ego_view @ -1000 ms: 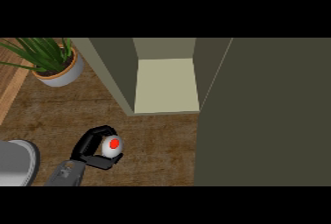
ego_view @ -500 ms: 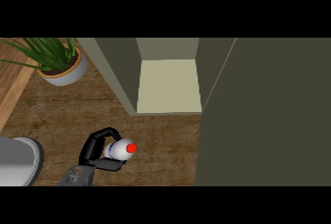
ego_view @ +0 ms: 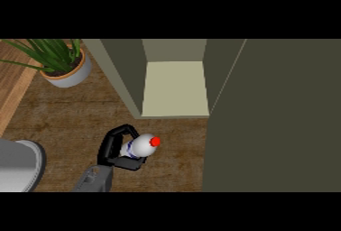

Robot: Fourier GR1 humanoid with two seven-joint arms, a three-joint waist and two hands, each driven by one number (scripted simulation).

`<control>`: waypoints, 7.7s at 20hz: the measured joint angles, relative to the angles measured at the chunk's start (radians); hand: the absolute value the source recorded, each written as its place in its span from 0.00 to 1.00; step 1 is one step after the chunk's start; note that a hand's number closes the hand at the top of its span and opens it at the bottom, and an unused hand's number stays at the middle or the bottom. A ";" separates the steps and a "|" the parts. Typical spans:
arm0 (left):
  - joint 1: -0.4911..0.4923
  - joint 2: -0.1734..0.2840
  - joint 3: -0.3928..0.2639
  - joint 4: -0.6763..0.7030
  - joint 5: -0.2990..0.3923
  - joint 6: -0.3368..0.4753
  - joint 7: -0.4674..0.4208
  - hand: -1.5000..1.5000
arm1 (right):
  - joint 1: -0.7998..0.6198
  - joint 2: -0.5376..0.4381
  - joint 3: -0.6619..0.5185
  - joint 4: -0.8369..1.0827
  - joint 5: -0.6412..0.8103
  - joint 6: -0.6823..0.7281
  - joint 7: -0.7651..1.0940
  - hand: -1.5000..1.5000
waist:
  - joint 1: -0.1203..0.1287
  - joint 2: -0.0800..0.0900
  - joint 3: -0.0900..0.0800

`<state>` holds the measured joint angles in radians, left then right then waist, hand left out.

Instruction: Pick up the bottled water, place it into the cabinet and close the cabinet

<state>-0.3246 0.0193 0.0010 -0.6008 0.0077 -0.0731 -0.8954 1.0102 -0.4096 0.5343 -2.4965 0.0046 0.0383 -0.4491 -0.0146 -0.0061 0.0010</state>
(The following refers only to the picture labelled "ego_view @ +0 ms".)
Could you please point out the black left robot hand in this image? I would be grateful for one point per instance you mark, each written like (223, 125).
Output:
(106, 147)

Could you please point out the white water bottle red cap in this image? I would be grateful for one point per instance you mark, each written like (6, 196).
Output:
(143, 145)

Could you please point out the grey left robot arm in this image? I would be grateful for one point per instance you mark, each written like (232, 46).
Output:
(95, 179)

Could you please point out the olive green open cabinet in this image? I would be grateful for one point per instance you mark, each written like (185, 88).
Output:
(174, 81)

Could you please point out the dark olive cabinet door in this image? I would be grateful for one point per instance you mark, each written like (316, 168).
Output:
(275, 117)

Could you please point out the large grey metal pot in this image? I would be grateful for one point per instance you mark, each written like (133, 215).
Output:
(18, 167)

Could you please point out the green plant in white pot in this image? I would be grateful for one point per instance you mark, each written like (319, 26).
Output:
(58, 61)

